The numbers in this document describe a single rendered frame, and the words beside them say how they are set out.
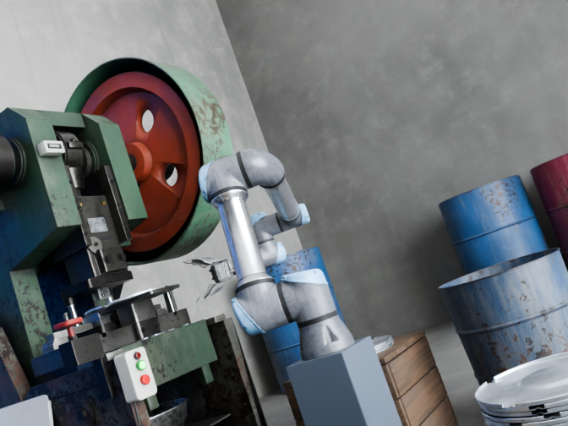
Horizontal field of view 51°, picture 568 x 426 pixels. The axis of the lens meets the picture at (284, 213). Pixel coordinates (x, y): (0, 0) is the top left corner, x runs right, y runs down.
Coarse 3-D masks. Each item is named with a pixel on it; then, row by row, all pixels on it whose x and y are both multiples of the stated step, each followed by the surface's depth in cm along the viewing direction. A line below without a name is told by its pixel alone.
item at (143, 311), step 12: (168, 288) 191; (132, 300) 189; (144, 300) 197; (108, 312) 198; (120, 312) 195; (132, 312) 192; (144, 312) 196; (132, 324) 193; (144, 324) 194; (156, 324) 197; (144, 336) 192
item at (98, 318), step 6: (114, 312) 202; (84, 318) 201; (90, 318) 199; (96, 318) 198; (102, 318) 198; (108, 318) 200; (114, 318) 202; (84, 324) 201; (96, 324) 198; (102, 324) 197
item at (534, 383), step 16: (528, 368) 122; (544, 368) 117; (560, 368) 111; (496, 384) 118; (512, 384) 114; (528, 384) 108; (544, 384) 105; (560, 384) 103; (480, 400) 111; (496, 400) 107; (512, 400) 104; (528, 400) 101; (544, 400) 97; (560, 400) 96
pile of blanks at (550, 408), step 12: (480, 408) 113; (492, 408) 105; (504, 408) 102; (516, 408) 100; (528, 408) 98; (540, 408) 97; (552, 408) 96; (564, 408) 96; (492, 420) 106; (504, 420) 102; (516, 420) 100; (528, 420) 99; (540, 420) 97; (552, 420) 96; (564, 420) 96
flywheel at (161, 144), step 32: (96, 96) 249; (128, 96) 244; (160, 96) 230; (128, 128) 245; (160, 128) 236; (192, 128) 223; (160, 160) 237; (192, 160) 224; (160, 192) 238; (192, 192) 225; (160, 224) 240
